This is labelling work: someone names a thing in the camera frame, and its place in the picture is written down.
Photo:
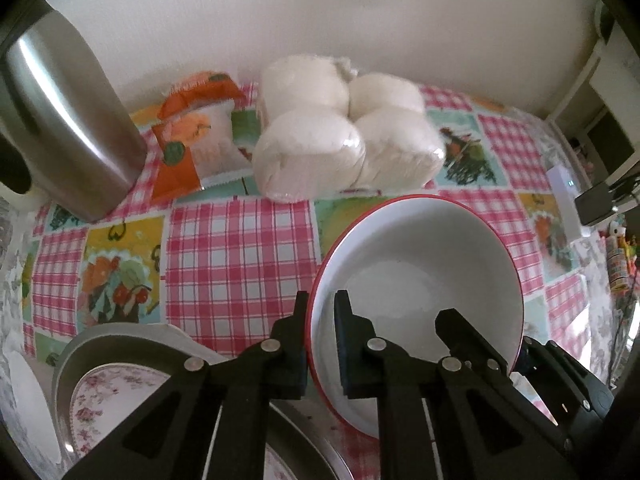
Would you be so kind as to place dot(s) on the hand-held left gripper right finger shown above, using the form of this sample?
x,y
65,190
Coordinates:
x,y
345,355

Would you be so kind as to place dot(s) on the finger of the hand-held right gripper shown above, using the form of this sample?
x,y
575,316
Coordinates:
x,y
465,335

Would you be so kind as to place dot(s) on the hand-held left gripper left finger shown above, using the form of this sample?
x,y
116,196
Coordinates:
x,y
295,360

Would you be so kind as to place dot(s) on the red-rimmed white bowl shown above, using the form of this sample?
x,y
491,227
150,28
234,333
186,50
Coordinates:
x,y
410,270

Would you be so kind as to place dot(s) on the stainless steel basin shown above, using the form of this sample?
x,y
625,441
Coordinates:
x,y
125,340

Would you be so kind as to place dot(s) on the round floral plate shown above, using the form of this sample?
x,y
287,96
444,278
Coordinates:
x,y
100,400

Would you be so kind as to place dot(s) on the pink checked tablecloth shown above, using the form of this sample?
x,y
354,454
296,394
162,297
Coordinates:
x,y
240,260

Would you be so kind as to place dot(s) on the pile of small snack packets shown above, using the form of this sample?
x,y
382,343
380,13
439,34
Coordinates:
x,y
620,260

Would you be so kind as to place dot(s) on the white power strip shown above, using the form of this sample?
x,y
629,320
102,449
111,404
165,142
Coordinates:
x,y
565,200

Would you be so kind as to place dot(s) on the black charger adapter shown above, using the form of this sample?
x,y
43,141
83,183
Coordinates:
x,y
595,202

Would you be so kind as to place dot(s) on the bag of steamed buns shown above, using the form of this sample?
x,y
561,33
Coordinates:
x,y
325,150

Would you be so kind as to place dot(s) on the orange snack packet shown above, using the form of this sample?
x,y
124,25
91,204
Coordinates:
x,y
200,135

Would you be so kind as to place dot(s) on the stainless steel thermos jug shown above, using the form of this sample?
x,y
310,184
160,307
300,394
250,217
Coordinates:
x,y
75,125

